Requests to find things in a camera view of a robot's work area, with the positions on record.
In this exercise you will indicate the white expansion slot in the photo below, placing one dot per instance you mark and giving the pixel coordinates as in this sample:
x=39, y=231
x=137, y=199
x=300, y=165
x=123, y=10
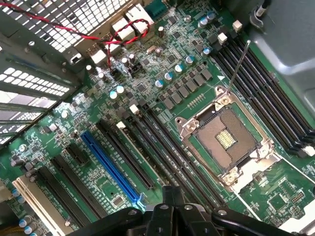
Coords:
x=39, y=204

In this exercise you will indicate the grey metal PC case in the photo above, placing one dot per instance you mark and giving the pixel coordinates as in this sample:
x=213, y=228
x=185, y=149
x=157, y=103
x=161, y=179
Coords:
x=283, y=49

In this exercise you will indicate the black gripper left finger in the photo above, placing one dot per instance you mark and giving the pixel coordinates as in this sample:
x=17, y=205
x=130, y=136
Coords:
x=162, y=221

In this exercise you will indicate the black RAM slot white latches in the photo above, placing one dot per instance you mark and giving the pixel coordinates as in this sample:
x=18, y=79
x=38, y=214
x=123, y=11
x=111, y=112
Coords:
x=174, y=159
x=293, y=98
x=120, y=125
x=267, y=98

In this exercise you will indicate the thin steel locking lever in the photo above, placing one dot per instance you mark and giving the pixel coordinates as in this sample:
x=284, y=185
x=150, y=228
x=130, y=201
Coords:
x=238, y=67

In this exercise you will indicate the blue expansion slot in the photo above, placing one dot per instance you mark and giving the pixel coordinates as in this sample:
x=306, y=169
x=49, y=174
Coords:
x=108, y=164

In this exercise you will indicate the green Dell motherboard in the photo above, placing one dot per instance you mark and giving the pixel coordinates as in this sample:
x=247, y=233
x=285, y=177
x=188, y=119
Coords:
x=283, y=194

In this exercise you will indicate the short black expansion slot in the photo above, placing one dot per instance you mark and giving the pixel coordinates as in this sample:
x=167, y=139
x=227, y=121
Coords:
x=78, y=155

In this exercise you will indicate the long black expansion slot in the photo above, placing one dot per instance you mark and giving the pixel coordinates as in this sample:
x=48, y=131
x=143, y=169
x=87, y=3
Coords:
x=79, y=185
x=125, y=155
x=62, y=196

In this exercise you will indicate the silver socket cover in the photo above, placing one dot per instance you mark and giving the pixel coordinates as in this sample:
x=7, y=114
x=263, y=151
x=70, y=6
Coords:
x=240, y=185

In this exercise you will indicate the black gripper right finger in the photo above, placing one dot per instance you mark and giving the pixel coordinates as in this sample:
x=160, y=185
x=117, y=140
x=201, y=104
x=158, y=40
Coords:
x=192, y=221

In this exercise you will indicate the CPU socket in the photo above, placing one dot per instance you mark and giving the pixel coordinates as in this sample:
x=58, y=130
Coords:
x=226, y=140

